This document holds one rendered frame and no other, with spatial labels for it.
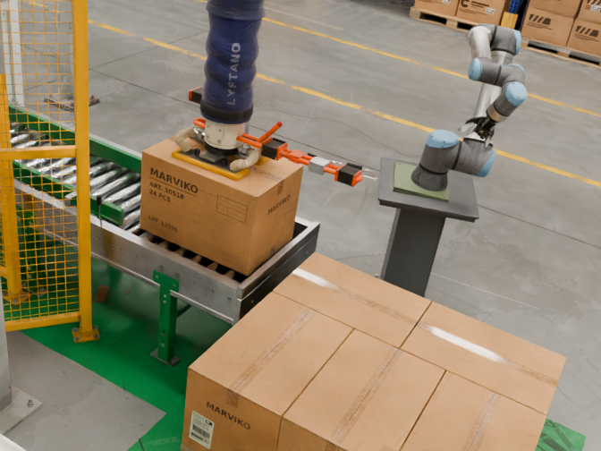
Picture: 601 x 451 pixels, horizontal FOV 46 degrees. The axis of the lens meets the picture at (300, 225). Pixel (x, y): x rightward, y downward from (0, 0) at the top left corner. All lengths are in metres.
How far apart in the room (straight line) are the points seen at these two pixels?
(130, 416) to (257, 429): 0.78
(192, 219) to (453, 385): 1.30
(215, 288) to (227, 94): 0.81
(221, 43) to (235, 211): 0.69
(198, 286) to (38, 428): 0.87
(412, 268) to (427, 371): 1.11
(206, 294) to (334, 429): 0.90
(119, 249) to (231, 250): 0.53
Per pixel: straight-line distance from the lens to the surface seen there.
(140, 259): 3.25
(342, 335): 2.91
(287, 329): 2.88
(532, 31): 9.86
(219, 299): 3.06
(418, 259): 3.83
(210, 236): 3.15
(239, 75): 2.95
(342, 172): 2.88
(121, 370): 3.46
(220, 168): 3.06
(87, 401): 3.33
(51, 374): 3.46
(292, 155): 2.97
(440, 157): 3.59
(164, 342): 3.43
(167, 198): 3.22
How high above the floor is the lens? 2.36
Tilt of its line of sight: 31 degrees down
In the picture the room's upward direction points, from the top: 9 degrees clockwise
